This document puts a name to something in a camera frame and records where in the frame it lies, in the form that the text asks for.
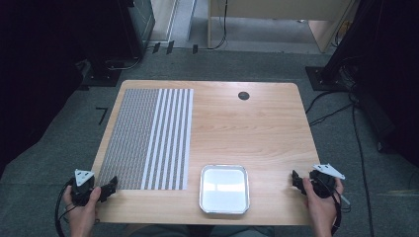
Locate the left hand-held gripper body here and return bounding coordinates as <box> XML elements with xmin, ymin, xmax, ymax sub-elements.
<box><xmin>69</xmin><ymin>168</ymin><xmax>102</xmax><ymax>207</ymax></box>

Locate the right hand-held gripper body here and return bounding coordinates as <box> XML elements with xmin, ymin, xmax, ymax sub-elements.
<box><xmin>307</xmin><ymin>163</ymin><xmax>347</xmax><ymax>199</ymax></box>

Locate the person's left hand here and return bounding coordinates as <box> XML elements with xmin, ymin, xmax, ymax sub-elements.
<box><xmin>62</xmin><ymin>185</ymin><xmax>103</xmax><ymax>228</ymax></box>

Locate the person's right hand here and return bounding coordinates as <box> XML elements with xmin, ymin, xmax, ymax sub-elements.
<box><xmin>301</xmin><ymin>177</ymin><xmax>345</xmax><ymax>229</ymax></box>

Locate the grey white striped placemat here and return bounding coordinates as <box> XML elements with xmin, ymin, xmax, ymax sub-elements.
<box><xmin>95</xmin><ymin>87</ymin><xmax>195</xmax><ymax>192</ymax></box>

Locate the square metal tray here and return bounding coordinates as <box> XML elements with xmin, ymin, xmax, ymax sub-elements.
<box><xmin>198</xmin><ymin>164</ymin><xmax>251</xmax><ymax>215</ymax></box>

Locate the person's lap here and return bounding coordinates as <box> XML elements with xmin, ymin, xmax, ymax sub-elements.
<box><xmin>123</xmin><ymin>224</ymin><xmax>276</xmax><ymax>237</ymax></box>

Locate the black stand with flat base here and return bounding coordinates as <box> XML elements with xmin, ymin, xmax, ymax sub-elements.
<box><xmin>304</xmin><ymin>0</ymin><xmax>386</xmax><ymax>93</ymax></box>

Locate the grey metal cabinet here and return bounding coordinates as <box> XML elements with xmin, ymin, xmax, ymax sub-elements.
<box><xmin>126</xmin><ymin>0</ymin><xmax>156</xmax><ymax>58</ymax></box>

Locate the light wooden desk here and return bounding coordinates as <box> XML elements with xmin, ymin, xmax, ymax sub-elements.
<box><xmin>207</xmin><ymin>0</ymin><xmax>359</xmax><ymax>54</ymax></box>

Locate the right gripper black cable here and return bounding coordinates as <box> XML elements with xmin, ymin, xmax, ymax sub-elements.
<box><xmin>330</xmin><ymin>184</ymin><xmax>352</xmax><ymax>237</ymax></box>

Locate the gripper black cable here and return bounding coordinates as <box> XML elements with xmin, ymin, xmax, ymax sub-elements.
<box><xmin>53</xmin><ymin>177</ymin><xmax>75</xmax><ymax>237</ymax></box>
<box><xmin>330</xmin><ymin>184</ymin><xmax>352</xmax><ymax>237</ymax></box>

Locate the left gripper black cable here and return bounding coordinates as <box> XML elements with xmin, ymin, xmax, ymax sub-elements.
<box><xmin>53</xmin><ymin>177</ymin><xmax>75</xmax><ymax>237</ymax></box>

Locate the long black floor cable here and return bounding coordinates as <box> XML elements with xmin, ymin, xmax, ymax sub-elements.
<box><xmin>351</xmin><ymin>98</ymin><xmax>376</xmax><ymax>237</ymax></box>

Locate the black stand with base plate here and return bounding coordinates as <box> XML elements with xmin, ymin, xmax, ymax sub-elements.
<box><xmin>77</xmin><ymin>48</ymin><xmax>144</xmax><ymax>92</ymax></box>

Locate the black hanging cable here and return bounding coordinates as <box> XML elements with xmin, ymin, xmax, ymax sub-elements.
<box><xmin>209</xmin><ymin>0</ymin><xmax>229</xmax><ymax>51</ymax></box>

